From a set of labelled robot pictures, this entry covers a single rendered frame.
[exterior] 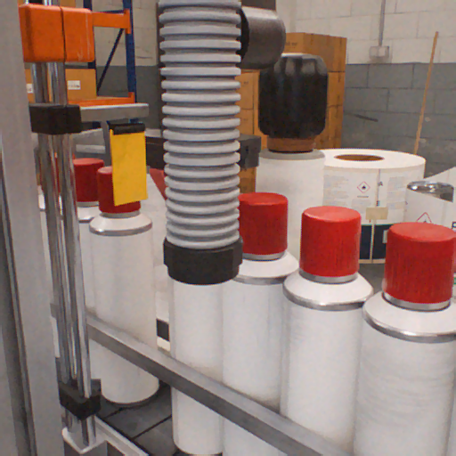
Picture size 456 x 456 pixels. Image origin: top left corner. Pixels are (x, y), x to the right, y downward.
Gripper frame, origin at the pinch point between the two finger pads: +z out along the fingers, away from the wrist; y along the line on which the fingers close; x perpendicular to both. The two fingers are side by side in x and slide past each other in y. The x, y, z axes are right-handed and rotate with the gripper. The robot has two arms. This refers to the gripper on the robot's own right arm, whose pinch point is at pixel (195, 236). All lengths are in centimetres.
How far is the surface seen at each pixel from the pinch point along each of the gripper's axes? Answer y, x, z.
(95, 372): 5.0, 8.2, 12.4
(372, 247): 2.7, -38.9, 11.2
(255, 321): -14.5, 8.7, 0.4
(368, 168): 3.9, -37.9, -0.6
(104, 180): 1.4, 8.3, -6.2
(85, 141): 254, -150, 29
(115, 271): 0.2, 8.7, 1.0
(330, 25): 255, -412, -49
